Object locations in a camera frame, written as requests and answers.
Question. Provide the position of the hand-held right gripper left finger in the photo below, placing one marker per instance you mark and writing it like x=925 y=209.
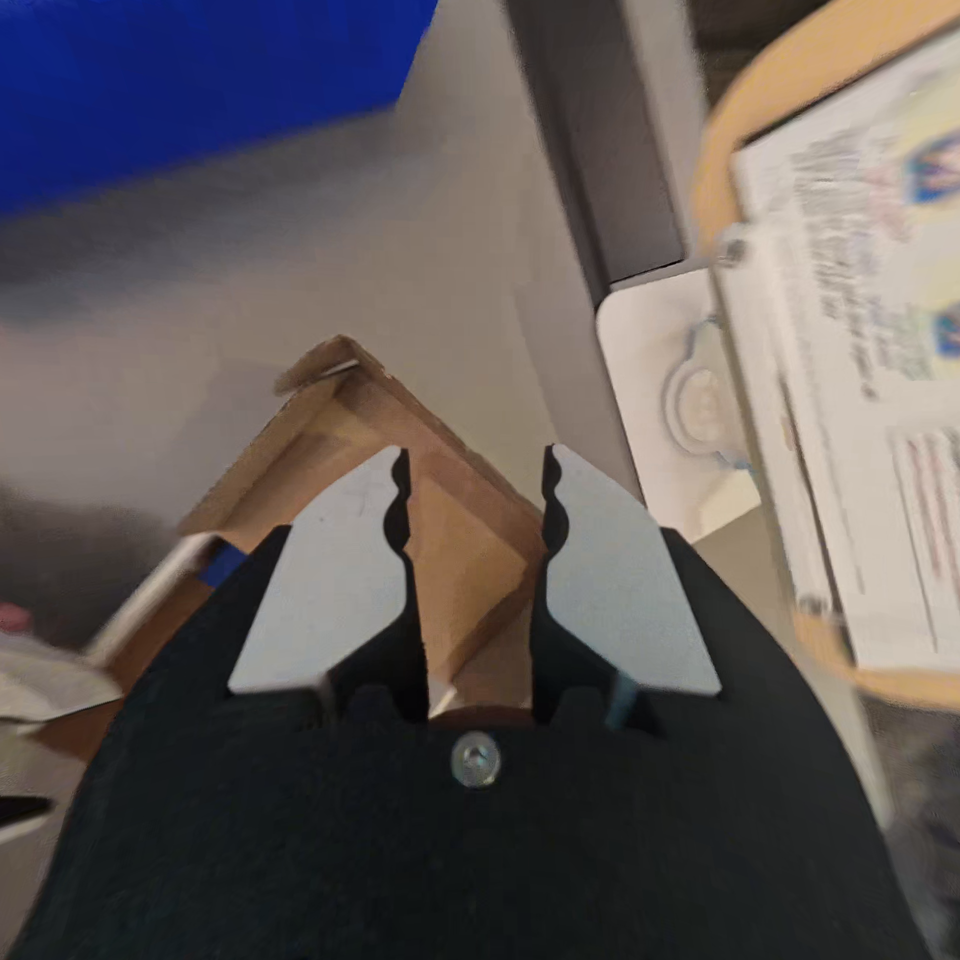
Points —
x=322 y=600

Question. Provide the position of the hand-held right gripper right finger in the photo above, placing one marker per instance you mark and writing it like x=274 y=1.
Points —
x=622 y=600

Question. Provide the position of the white cardboard mailer box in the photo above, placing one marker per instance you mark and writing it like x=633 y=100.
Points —
x=465 y=540

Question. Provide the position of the wooden document stand white base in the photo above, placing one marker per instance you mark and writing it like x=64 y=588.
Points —
x=652 y=360

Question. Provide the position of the printed instruction sheet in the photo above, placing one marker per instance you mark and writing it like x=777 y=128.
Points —
x=862 y=300

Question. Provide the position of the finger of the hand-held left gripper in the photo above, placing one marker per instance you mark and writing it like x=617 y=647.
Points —
x=19 y=814
x=45 y=690

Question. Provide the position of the blue plastic storage bin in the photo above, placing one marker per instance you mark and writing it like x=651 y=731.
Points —
x=187 y=90

